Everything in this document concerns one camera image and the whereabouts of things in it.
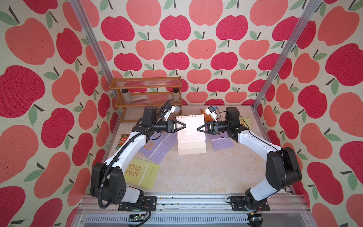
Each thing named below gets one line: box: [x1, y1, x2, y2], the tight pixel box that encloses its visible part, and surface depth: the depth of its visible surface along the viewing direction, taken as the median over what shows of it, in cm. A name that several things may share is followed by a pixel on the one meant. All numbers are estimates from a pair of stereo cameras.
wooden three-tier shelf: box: [109, 76, 183, 123], surface depth 109 cm
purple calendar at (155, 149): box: [138, 135, 172, 165], surface depth 96 cm
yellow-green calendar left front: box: [123, 157, 161, 190], surface depth 86 cm
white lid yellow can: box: [171, 105, 181, 117], surface depth 113 cm
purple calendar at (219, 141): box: [205, 130, 235, 151], surface depth 100 cm
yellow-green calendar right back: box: [239, 116, 251, 130], surface depth 113 cm
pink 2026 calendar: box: [175, 114, 207, 156], surface depth 75 cm
